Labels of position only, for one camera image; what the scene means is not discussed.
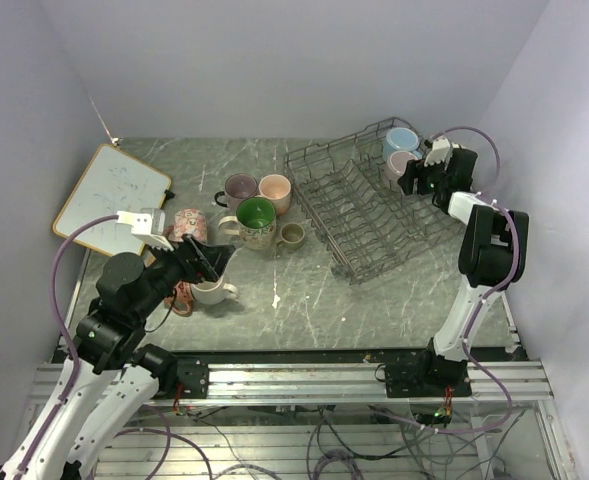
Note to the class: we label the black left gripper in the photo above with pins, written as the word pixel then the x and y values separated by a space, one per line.
pixel 212 257

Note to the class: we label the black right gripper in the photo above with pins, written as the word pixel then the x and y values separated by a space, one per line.
pixel 416 169

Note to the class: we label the lavender mug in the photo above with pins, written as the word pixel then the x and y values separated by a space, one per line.
pixel 394 168

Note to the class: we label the cream white speckled mug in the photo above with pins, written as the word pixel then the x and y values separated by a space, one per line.
pixel 213 293

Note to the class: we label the light blue mug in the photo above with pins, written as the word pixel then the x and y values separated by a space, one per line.
pixel 401 139

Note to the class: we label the green inside floral mug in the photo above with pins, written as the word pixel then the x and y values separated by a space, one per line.
pixel 254 222

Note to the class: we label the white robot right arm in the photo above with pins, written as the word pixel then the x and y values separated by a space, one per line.
pixel 492 256

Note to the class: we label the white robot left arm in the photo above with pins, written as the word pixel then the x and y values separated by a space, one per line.
pixel 110 374

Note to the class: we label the orange mug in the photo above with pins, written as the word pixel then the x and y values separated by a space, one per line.
pixel 180 302

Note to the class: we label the pink patterned mug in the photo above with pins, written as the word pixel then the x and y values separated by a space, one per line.
pixel 188 221

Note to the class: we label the small olive grey cup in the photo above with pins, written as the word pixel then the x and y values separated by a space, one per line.
pixel 291 236

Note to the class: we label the peach pink mug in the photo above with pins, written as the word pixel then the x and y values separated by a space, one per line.
pixel 276 188

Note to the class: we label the grey wire dish rack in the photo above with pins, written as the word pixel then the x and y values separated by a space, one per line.
pixel 368 228

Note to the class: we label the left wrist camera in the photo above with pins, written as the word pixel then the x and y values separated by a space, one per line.
pixel 147 227

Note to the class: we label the purple mug dark handle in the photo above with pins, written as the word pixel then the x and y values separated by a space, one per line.
pixel 237 188

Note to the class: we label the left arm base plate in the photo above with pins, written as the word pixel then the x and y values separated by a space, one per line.
pixel 186 378

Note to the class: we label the small whiteboard wooden frame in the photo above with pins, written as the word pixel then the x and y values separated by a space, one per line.
pixel 113 181

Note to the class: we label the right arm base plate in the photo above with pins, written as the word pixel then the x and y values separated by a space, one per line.
pixel 425 377

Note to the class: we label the aluminium mounting rail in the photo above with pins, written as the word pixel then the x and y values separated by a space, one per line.
pixel 349 383

